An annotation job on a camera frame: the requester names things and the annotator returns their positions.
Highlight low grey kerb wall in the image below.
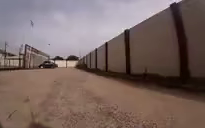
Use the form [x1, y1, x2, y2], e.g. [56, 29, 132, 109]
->
[0, 66, 24, 72]

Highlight sandy dirt road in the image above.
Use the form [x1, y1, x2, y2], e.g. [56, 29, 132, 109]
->
[0, 67, 205, 128]

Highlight pale low building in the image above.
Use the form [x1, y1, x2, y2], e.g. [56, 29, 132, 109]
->
[0, 47, 20, 68]

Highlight pole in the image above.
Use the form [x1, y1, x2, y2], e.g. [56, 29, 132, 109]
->
[3, 41, 8, 68]

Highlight long grey panel wall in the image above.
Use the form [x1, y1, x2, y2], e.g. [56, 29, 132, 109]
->
[77, 0, 205, 81]

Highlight white wall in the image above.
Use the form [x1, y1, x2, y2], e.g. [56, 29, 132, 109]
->
[54, 59, 79, 69]

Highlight street lamp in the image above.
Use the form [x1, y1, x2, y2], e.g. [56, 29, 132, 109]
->
[29, 19, 35, 28]

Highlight dark tree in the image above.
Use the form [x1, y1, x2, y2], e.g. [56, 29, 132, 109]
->
[52, 55, 65, 61]
[66, 54, 80, 61]

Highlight dark car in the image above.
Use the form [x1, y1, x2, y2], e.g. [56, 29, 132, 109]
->
[38, 60, 59, 70]

